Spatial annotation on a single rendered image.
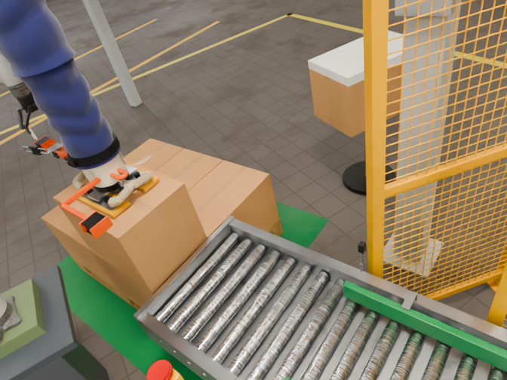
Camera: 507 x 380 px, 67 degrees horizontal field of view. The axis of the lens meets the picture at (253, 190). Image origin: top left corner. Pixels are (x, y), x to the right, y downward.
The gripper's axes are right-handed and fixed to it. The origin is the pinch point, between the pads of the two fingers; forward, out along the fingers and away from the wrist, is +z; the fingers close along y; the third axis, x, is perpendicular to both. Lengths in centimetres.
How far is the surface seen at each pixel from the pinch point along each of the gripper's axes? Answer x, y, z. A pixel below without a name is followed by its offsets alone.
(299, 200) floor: -63, 115, 121
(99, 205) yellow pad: -47, -12, 24
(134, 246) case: -70, -16, 36
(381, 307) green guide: -167, 23, 60
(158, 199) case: -67, 6, 27
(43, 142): 15.2, -0.8, 11.1
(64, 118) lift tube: -48, -6, -19
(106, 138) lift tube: -51, 4, -4
